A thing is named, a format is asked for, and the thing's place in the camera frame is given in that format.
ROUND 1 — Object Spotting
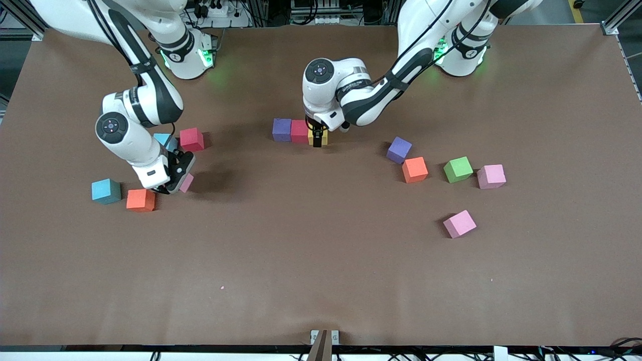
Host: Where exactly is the red foam cube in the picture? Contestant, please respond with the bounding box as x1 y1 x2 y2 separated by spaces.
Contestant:
179 127 205 151
291 119 310 144

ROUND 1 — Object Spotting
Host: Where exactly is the orange foam cube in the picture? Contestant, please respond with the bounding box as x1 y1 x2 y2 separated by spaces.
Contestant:
126 189 156 213
402 156 429 184

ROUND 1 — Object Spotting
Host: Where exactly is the purple foam cube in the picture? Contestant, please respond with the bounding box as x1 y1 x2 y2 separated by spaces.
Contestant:
272 118 292 142
386 136 413 165

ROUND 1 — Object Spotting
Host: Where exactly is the light blue foam cube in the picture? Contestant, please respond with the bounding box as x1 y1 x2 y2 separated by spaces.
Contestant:
91 178 122 205
153 133 180 152

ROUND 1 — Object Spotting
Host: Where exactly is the white socket strip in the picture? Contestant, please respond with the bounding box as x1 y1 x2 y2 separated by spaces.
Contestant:
291 0 343 27

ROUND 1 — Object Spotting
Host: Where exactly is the white power strip with plugs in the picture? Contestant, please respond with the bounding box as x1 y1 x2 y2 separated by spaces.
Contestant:
193 0 251 28

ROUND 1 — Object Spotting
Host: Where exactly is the green foam cube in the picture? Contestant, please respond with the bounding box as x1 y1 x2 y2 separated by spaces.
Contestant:
443 156 474 184

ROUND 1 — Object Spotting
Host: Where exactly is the orange snack bags pile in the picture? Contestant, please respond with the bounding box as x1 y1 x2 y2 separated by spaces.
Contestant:
400 0 427 27

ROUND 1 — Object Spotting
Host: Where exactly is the brown wooden stick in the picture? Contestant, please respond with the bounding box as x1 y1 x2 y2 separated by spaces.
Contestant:
307 329 333 361

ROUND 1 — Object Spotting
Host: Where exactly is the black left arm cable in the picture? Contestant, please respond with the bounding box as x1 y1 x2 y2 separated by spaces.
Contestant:
379 0 495 83

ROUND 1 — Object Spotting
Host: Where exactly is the small metal bracket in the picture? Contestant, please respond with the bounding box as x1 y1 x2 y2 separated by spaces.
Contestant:
310 329 340 345

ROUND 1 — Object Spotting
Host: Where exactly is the aluminium frame profile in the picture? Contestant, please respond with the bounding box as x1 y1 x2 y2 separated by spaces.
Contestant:
602 0 642 37
0 0 46 42

